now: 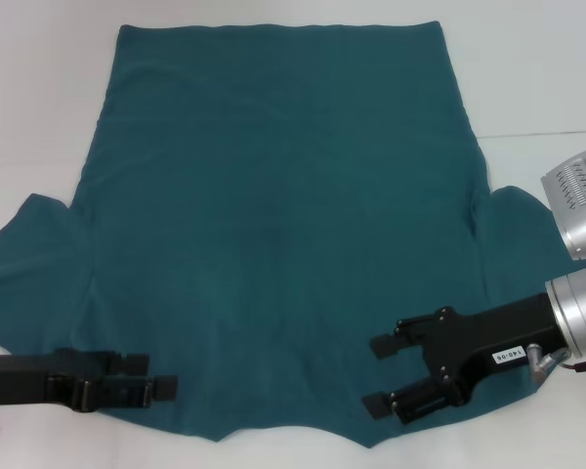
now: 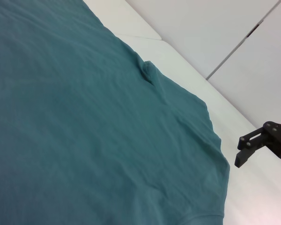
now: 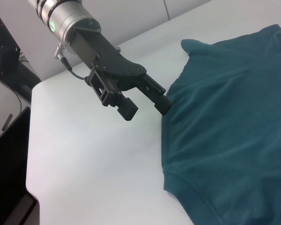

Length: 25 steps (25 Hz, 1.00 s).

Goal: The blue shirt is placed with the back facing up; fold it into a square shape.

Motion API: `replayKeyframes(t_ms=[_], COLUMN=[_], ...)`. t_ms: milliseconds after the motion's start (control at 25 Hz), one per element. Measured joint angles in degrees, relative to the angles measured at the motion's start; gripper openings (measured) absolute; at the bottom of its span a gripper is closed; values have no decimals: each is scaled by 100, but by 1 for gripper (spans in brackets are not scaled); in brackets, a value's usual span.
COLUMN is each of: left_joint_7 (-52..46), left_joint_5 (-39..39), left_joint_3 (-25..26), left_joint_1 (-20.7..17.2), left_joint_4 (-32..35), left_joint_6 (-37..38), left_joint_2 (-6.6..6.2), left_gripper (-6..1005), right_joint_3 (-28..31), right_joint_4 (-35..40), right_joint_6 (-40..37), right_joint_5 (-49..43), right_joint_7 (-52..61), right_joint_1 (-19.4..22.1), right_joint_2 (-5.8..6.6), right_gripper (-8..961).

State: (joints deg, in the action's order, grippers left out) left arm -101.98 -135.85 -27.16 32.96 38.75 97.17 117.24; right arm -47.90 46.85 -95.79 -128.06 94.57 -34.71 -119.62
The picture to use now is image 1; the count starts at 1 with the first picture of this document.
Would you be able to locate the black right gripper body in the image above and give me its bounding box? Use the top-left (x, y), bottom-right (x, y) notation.
top-left (422, 292), bottom-right (570, 406)

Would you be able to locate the blue shirt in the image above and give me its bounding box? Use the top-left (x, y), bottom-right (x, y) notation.
top-left (0, 19), bottom-right (575, 439)

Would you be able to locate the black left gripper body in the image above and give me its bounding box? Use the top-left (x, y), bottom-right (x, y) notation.
top-left (0, 349), bottom-right (118, 415)

